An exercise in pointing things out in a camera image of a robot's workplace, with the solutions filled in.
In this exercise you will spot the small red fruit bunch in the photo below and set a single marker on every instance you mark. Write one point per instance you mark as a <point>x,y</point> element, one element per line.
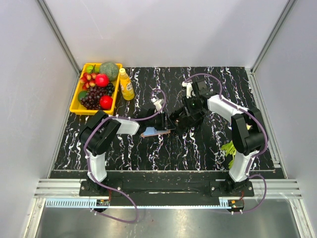
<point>88,81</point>

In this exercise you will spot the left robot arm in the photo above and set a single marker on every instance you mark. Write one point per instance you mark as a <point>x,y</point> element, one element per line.
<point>101,129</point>

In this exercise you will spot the red pomegranate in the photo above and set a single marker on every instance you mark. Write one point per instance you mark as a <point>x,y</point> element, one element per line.
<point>102,80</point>
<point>106,102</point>

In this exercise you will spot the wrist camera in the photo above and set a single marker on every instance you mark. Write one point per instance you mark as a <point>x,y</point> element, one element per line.
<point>158,104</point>
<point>189,90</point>

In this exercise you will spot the red pomegranate upper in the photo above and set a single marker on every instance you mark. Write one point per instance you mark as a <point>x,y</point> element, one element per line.
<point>102,80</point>

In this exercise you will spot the small black grape bunch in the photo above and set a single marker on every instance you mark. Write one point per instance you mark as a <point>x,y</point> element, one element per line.
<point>110,89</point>

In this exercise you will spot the green melon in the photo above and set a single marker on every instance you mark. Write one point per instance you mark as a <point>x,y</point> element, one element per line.
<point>110,69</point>

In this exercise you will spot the black card box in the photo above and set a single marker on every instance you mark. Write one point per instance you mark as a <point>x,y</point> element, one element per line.
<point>183,120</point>

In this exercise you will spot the pink leather card holder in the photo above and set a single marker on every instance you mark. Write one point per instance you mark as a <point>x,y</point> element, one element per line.
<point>151,131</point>

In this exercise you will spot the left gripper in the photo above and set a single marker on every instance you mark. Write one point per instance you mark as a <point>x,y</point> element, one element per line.
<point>166,124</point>

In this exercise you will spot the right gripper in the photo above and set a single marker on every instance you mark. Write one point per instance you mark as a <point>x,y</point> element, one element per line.
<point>186,101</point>

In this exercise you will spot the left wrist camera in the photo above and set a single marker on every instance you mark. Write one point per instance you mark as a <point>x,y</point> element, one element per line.
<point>158,104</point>

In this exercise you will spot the yellow plastic tray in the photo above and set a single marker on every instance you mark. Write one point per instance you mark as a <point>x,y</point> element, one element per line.
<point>78,109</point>

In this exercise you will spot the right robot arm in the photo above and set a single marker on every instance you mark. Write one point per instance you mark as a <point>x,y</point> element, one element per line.
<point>247,131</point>

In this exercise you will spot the yellow juice bottle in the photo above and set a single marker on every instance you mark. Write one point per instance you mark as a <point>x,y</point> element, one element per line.
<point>126,85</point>

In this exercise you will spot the dark purple grape bunch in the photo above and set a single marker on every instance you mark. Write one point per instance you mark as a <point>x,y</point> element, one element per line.
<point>91,101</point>

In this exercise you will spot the red pomegranate lower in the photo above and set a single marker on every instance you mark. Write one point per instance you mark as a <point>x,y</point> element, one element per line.
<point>106,102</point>

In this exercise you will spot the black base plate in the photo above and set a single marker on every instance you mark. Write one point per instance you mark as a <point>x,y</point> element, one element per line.
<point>182,188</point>

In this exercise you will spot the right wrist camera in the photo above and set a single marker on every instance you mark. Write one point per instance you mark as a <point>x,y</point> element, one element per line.
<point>189,90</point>

